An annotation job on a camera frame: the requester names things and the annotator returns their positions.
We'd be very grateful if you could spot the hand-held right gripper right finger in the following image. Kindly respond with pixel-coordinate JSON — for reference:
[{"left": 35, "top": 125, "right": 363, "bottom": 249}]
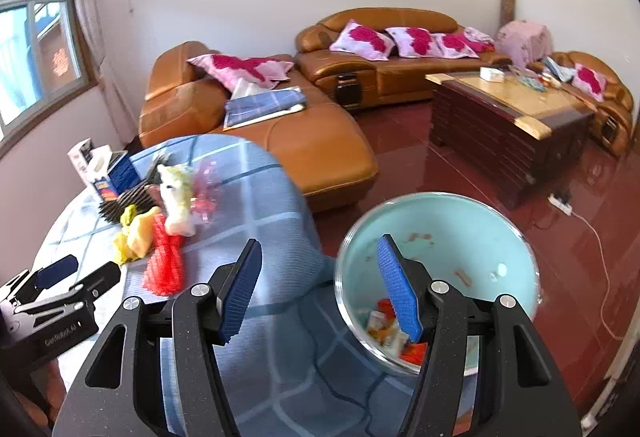
[{"left": 377, "top": 234, "right": 583, "bottom": 437}]

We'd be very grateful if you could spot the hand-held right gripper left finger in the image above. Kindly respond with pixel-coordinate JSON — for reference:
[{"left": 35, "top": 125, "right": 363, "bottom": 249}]
[{"left": 65, "top": 239, "right": 263, "bottom": 437}]

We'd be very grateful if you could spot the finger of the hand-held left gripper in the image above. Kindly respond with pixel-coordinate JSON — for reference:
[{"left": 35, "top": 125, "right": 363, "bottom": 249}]
[
  {"left": 0, "top": 254, "right": 79, "bottom": 305},
  {"left": 67, "top": 261, "right": 123, "bottom": 307}
]

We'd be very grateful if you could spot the orange striped snack wrapper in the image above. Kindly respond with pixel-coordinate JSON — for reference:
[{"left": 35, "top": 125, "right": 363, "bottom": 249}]
[{"left": 365, "top": 299, "right": 406, "bottom": 348}]

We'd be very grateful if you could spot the yellow plastic bag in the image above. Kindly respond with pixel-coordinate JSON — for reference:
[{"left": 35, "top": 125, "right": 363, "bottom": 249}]
[{"left": 112, "top": 204, "right": 161, "bottom": 266}]

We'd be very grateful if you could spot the red plastic net bag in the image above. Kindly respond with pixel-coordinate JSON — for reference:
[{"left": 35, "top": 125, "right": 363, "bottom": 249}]
[{"left": 144, "top": 213, "right": 186, "bottom": 296}]

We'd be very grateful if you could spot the black ribbed plastic tray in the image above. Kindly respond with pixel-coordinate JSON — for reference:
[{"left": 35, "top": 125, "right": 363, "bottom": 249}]
[{"left": 96, "top": 183, "right": 163, "bottom": 227}]

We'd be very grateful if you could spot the teal cartoon print bucket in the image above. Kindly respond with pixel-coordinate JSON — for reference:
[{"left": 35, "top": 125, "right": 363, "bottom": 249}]
[{"left": 334, "top": 192, "right": 543, "bottom": 378}]

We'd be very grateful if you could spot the white plastic bag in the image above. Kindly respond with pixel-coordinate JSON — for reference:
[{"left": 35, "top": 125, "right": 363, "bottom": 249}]
[{"left": 157, "top": 163, "right": 198, "bottom": 238}]

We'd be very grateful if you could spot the pink clear plastic bag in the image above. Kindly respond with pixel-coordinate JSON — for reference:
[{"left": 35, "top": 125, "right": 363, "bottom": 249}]
[{"left": 187, "top": 159, "right": 226, "bottom": 230}]

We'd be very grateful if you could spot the blue plaid tablecloth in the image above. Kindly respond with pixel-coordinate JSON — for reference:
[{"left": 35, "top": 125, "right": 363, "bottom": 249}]
[{"left": 35, "top": 134, "right": 476, "bottom": 437}]

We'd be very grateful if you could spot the blue milk carton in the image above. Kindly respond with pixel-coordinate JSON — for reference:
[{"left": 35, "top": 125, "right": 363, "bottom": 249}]
[{"left": 86, "top": 146, "right": 142, "bottom": 204}]

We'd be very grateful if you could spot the small white carton box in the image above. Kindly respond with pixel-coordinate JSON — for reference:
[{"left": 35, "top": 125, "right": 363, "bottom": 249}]
[{"left": 67, "top": 138, "right": 96, "bottom": 188}]

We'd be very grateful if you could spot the brown leather chaise sofa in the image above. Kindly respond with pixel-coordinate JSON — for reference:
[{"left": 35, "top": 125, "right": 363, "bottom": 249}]
[{"left": 138, "top": 41, "right": 379, "bottom": 212}]

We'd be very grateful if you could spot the dark wooden coffee table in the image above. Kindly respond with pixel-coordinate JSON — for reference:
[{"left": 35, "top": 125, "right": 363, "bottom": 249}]
[{"left": 425, "top": 71, "right": 598, "bottom": 210}]

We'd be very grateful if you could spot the white power strip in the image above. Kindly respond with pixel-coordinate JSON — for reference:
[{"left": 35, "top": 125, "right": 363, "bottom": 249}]
[{"left": 547, "top": 193, "right": 573, "bottom": 216}]

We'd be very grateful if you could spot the folded blue plaid sheet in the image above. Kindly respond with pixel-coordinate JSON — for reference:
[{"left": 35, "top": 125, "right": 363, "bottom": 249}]
[{"left": 223, "top": 87, "right": 307, "bottom": 128}]

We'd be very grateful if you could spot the sliding glass window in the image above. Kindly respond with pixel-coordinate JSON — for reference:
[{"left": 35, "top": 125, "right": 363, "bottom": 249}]
[{"left": 0, "top": 0, "right": 96, "bottom": 142}]

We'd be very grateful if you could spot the brown leather three-seat sofa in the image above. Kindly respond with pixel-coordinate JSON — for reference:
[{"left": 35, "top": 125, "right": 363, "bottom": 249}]
[{"left": 295, "top": 7, "right": 511, "bottom": 110}]

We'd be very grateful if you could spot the pink floral pillow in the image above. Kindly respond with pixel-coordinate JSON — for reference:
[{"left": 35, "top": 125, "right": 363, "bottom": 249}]
[
  {"left": 431, "top": 33, "right": 479, "bottom": 59},
  {"left": 329, "top": 19, "right": 397, "bottom": 62},
  {"left": 385, "top": 27, "right": 441, "bottom": 58},
  {"left": 186, "top": 53, "right": 295, "bottom": 90},
  {"left": 570, "top": 63, "right": 607, "bottom": 102}
]

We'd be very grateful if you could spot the pink curtain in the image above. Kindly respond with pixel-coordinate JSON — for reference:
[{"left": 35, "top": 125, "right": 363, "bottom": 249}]
[{"left": 70, "top": 0, "right": 121, "bottom": 138}]

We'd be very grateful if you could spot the crumpled pink blanket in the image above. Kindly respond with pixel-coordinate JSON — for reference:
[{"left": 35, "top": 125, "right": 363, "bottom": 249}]
[{"left": 462, "top": 27, "right": 496, "bottom": 54}]

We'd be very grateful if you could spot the light blue cloth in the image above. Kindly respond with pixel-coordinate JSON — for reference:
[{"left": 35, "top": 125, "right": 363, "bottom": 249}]
[{"left": 542, "top": 57, "right": 576, "bottom": 82}]

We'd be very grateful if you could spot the pink floral cloth cover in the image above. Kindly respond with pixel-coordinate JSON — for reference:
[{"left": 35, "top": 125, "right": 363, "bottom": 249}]
[{"left": 495, "top": 19, "right": 553, "bottom": 68}]

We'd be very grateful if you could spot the brown leather armchair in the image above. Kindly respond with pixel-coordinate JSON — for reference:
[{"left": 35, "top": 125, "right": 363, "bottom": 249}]
[{"left": 530, "top": 51, "right": 635, "bottom": 158}]

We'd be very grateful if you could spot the rolled standing mat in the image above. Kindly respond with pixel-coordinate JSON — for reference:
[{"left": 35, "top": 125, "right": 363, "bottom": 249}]
[{"left": 500, "top": 0, "right": 516, "bottom": 35}]

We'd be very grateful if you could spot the white power cable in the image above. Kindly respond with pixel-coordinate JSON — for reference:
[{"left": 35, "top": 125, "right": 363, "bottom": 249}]
[{"left": 570, "top": 209, "right": 631, "bottom": 343}]

